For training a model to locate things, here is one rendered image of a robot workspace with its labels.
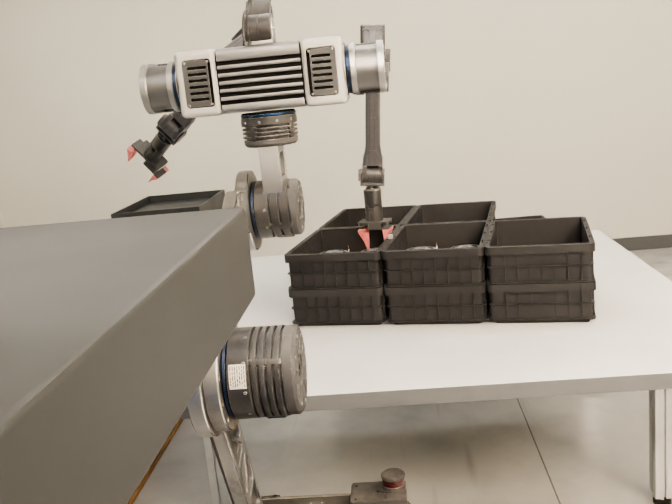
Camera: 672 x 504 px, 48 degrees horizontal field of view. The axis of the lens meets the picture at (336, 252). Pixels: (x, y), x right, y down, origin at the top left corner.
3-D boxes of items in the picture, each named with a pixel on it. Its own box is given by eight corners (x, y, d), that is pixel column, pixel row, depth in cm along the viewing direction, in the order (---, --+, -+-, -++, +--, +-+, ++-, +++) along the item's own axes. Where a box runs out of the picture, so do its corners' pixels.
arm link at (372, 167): (355, 50, 233) (390, 49, 232) (355, 47, 238) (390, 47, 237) (356, 184, 249) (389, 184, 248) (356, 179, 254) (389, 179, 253)
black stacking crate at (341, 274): (382, 291, 225) (379, 253, 223) (287, 293, 233) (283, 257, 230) (403, 259, 262) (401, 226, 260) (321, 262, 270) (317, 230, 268)
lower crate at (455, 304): (487, 325, 219) (485, 285, 217) (386, 326, 227) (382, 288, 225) (494, 287, 257) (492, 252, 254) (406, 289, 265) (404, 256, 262)
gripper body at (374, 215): (363, 224, 259) (361, 202, 257) (392, 223, 255) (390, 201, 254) (357, 228, 253) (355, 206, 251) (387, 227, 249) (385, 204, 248)
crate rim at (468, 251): (484, 256, 215) (483, 247, 214) (380, 259, 223) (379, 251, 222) (491, 227, 253) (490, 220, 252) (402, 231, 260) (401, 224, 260)
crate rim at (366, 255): (380, 259, 223) (379, 251, 222) (283, 263, 230) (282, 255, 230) (402, 231, 260) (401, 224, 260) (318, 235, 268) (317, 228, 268)
